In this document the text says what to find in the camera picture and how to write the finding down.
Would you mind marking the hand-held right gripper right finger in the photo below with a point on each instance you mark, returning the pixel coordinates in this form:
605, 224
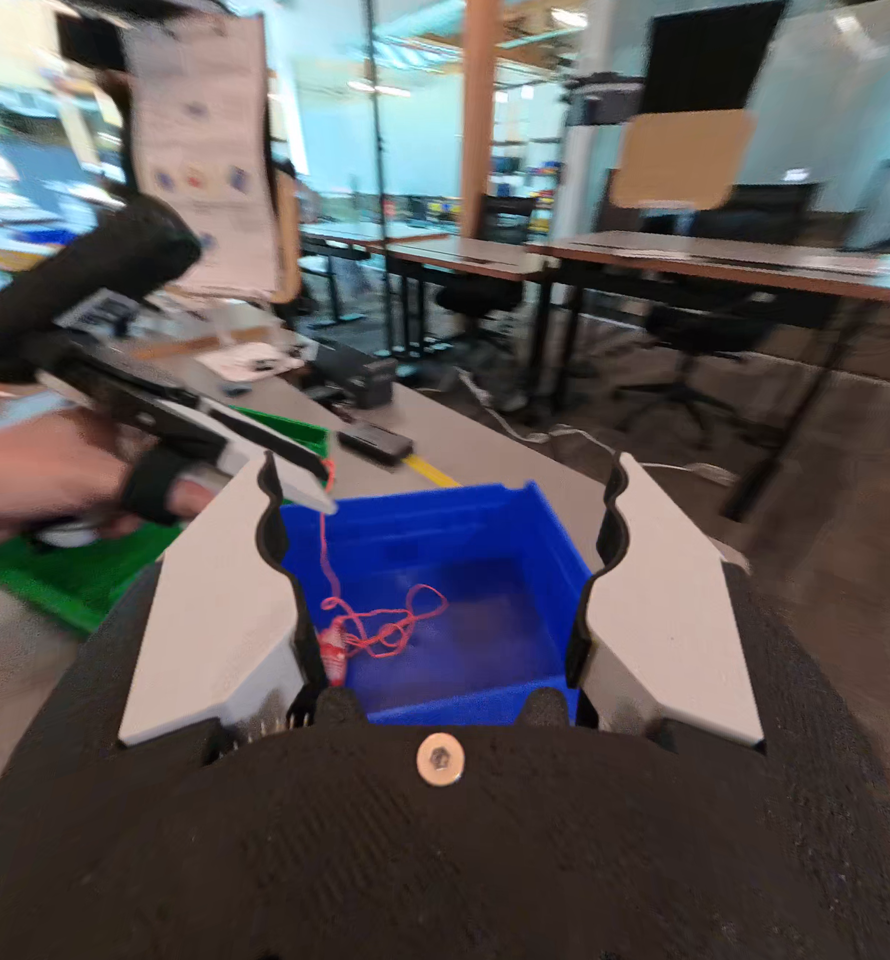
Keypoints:
670, 630

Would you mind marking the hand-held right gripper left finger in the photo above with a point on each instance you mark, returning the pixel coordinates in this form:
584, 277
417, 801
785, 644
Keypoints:
205, 630

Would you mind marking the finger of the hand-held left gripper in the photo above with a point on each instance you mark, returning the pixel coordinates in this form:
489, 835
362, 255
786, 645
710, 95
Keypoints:
242, 428
257, 477

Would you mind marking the red white yo-yo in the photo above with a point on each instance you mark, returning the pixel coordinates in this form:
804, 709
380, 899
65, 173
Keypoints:
335, 663

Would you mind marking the green plastic bin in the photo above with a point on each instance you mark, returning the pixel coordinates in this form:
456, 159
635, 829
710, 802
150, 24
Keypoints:
70, 578

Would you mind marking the blue plastic bin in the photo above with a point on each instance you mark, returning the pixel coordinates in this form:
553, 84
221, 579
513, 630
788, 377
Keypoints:
475, 525

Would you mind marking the white desk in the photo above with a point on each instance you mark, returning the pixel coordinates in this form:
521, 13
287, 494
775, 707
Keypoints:
475, 450

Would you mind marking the long wooden desk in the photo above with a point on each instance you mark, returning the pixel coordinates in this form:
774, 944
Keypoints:
715, 263

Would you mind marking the person's left hand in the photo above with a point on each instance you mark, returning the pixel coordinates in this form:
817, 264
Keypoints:
40, 465

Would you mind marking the black object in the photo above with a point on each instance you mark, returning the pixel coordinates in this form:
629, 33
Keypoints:
373, 441

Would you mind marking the black box device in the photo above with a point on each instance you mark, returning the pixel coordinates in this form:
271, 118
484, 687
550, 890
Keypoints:
352, 372

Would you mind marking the instruction sheet board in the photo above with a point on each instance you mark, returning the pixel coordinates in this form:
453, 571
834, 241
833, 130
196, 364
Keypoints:
205, 150

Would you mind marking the black office chair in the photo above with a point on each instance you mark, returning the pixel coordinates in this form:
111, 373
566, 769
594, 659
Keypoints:
700, 323

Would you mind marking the tan chair back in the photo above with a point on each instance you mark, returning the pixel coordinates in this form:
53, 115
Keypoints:
682, 158

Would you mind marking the black monitor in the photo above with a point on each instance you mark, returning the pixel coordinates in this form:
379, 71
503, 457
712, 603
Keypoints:
715, 53

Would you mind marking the wooden post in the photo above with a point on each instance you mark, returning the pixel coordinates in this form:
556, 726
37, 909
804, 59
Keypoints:
480, 113

